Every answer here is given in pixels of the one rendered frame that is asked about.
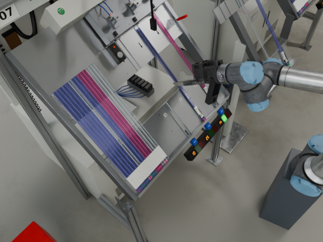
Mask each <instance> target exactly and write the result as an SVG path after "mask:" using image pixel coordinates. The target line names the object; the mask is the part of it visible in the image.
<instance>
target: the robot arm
mask: <svg viewBox="0 0 323 242"><path fill-rule="evenodd" d="M192 72H193V74H195V78H196V80H194V76H193V75H187V74H186V73H185V71H180V72H179V82H174V83H173V84H174V85H177V86H188V85H203V84H206V83H207V84H209V88H208V92H207V95H206V99H205V103H206V104H208V105H210V104H213V103H216V101H217V98H218V95H219V91H220V87H221V84H237V85H238V87H239V89H240V91H241V94H242V96H243V98H244V100H245V102H246V104H247V105H248V107H249V109H250V110H251V111H254V112H259V111H262V110H264V109H266V108H267V107H268V106H269V100H268V99H269V98H268V97H267V95H268V93H269V91H270V90H271V88H272V86H273V85H278V86H283V87H289V88H293V89H298V90H303V91H309V92H314V93H318V94H323V72H321V71H315V70H309V69H302V68H296V67H290V66H283V64H282V63H281V62H280V60H277V59H276V58H269V59H267V60H266V61H265V62H264V63H263V64H262V65H261V64H260V63H259V62H256V61H245V62H235V63H223V60H204V61H199V62H196V63H195V64H192ZM290 169H291V172H292V174H293V175H292V176H291V180H290V183H291V185H292V187H293V188H294V189H296V190H297V191H299V192H300V193H302V194H305V195H308V196H312V197H316V196H319V195H320V193H321V192H322V188H323V135H322V134H319V135H314V136H313V137H311V139H309V140H308V143H307V144H306V146H305V148H304V149H303V151H302V152H301V153H300V154H298V155H296V156H295V157H294V158H293V159H292V161H291V163H290Z"/></svg>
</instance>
